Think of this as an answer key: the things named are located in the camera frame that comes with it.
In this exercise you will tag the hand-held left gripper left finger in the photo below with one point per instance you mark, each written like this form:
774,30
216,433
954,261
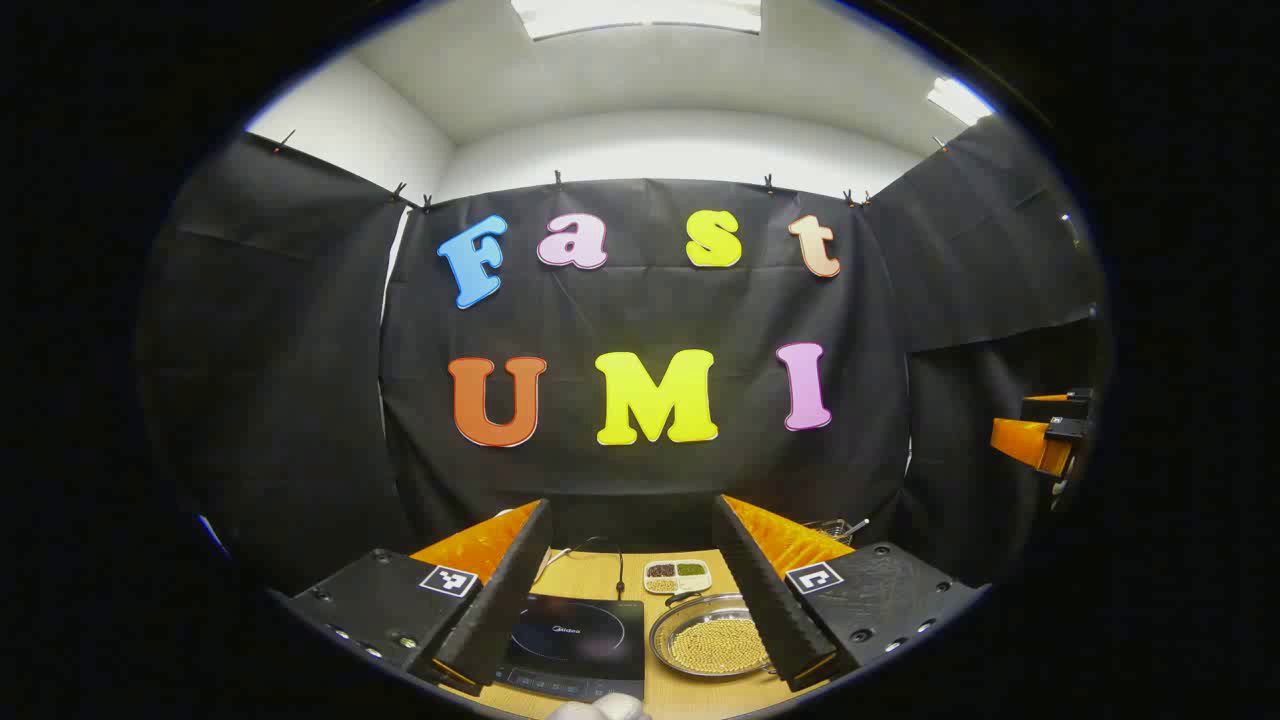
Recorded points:
505,590

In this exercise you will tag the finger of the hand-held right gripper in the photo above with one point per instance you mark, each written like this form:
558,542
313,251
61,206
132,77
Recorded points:
1025,440
1060,405

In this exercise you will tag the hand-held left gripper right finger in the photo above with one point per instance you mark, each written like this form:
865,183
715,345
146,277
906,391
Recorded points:
765,600

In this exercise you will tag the black induction cooktop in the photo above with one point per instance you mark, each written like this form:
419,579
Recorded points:
590,640

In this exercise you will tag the stainless steel pot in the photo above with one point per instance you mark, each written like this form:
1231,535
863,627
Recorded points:
667,622

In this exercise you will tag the pile of soybeans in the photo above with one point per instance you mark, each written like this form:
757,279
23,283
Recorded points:
715,645

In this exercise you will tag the white divided bean dish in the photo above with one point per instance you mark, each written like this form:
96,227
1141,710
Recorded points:
676,576

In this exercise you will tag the small ceiling light panel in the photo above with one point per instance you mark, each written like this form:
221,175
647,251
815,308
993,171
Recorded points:
958,100

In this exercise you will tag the large ceiling light panel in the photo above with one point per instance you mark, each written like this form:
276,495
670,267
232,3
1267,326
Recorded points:
640,14

